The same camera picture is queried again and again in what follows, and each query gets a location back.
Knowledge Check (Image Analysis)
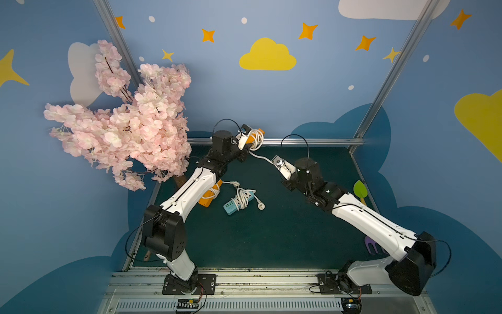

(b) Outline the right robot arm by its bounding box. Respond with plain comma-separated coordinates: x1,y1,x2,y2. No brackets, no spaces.
272,156,437,296

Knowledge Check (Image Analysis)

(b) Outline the brown toy spatula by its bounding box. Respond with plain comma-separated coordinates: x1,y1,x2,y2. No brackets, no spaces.
143,251,152,262

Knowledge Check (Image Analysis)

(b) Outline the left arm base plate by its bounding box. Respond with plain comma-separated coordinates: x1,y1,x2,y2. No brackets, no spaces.
162,273,217,295

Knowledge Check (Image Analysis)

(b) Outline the controller board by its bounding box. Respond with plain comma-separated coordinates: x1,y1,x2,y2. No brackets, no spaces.
175,299,200,313
341,298,362,314

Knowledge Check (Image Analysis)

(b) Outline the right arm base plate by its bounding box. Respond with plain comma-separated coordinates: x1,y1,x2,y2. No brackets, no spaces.
316,272,373,296

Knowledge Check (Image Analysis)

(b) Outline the green toy shovel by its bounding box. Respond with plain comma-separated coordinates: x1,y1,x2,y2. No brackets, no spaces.
353,180,368,205

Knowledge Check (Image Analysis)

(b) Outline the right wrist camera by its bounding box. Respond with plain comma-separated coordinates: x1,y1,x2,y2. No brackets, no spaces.
272,155,298,181

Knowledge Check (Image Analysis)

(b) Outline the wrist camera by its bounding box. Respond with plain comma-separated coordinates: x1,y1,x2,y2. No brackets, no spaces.
272,155,298,181
237,124,252,150

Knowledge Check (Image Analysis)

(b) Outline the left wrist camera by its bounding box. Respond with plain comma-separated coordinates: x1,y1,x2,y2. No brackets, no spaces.
237,124,252,150

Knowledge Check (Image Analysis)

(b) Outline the teal power strip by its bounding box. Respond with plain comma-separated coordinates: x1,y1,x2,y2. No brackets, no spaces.
223,188,256,215

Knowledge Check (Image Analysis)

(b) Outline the left controller board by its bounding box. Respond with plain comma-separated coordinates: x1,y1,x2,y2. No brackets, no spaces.
175,299,200,313

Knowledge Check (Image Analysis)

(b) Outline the orange power strip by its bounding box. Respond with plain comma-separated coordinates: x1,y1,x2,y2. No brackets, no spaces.
247,129,265,151
198,180,223,208

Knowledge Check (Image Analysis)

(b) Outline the right controller board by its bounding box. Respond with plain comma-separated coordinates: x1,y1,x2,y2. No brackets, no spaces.
341,298,362,314

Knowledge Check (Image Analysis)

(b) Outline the white cord of teal strip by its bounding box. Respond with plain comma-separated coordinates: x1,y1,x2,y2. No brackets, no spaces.
227,180,266,211

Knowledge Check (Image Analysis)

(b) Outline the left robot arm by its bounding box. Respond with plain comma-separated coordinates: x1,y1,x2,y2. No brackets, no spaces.
142,126,251,281

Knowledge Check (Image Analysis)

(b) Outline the aluminium front rail frame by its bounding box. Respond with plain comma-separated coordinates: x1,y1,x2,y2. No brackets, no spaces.
98,267,436,313

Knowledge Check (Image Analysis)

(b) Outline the pink cherry blossom tree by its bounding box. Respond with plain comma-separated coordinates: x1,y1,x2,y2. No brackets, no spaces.
44,40,192,191

